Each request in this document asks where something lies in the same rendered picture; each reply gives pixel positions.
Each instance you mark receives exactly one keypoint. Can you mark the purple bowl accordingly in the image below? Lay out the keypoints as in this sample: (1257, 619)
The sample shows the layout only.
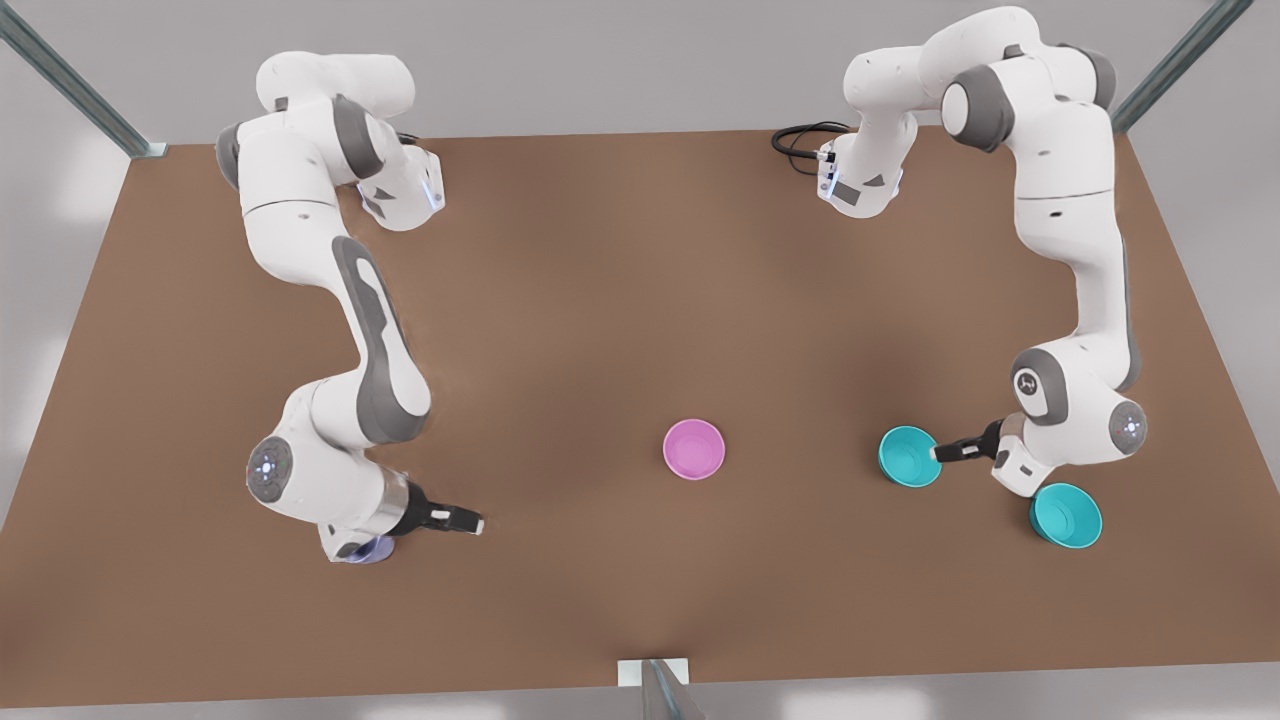
(368, 551)

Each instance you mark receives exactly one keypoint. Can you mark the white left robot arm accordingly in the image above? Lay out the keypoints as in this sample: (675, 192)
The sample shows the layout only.
(1060, 170)

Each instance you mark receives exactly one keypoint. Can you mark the pink bowl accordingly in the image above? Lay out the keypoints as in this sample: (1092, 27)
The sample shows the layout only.
(694, 449)

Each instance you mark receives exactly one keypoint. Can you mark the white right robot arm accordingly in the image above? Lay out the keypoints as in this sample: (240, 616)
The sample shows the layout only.
(290, 190)

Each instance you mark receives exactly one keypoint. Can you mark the teal blue bowl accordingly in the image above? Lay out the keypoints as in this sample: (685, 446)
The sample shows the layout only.
(905, 457)
(1066, 516)

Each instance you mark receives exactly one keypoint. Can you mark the silver frame post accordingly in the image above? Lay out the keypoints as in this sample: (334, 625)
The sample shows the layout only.
(1180, 65)
(70, 80)
(660, 690)

